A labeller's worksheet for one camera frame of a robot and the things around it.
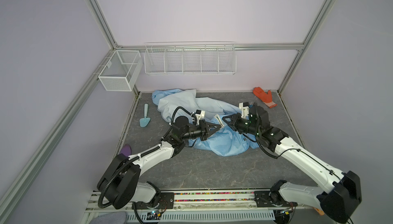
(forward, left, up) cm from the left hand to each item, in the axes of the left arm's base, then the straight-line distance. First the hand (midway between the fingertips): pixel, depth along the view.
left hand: (221, 130), depth 70 cm
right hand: (+6, -1, 0) cm, 6 cm away
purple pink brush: (+6, +56, -27) cm, 62 cm away
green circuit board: (-29, +34, -28) cm, 53 cm away
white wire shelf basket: (+57, +13, +1) cm, 58 cm away
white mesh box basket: (+49, +60, -1) cm, 77 cm away
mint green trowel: (+24, +48, -25) cm, 59 cm away
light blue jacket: (+6, -5, -24) cm, 25 cm away
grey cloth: (-28, +51, -23) cm, 63 cm away
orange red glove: (+40, -43, -25) cm, 64 cm away
